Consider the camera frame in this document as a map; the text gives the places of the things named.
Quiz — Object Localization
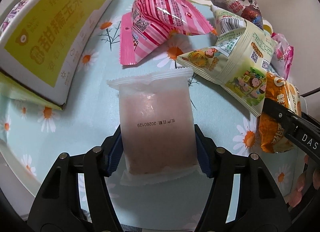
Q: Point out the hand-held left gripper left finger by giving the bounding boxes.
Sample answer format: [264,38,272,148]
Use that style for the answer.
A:
[26,127,125,232]

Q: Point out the pale green cartoon snack packet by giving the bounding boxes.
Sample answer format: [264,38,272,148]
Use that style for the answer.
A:
[176,5,278,118]

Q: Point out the pink striped snack packet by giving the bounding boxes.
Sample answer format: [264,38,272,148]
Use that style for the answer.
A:
[119,0,217,66]

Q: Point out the black cable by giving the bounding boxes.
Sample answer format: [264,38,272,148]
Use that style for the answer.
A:
[299,90,320,98]

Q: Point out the translucent pink cake packet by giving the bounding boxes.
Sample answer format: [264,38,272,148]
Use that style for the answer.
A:
[106,69,201,188]

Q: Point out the small pink snack packet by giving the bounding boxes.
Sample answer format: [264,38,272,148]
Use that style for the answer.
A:
[271,32,295,80]

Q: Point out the person's right hand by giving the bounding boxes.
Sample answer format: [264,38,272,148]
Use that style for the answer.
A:
[287,155,316,208]

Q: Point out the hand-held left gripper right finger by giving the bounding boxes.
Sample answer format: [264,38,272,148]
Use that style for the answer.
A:
[194,124,293,232]

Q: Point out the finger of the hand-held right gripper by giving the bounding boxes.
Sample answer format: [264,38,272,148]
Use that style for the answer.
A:
[262,97,302,137]

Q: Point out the light blue daisy tablecloth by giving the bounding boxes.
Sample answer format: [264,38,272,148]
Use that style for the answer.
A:
[0,0,320,232]

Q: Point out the yellow-green cardboard box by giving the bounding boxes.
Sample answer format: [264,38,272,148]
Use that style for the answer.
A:
[0,0,119,110]

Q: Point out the orange snack packet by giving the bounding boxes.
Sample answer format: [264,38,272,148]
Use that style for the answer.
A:
[258,71,302,154]

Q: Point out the dark cartoon snack packet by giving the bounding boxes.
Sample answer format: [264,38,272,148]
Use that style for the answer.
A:
[201,0,263,30]

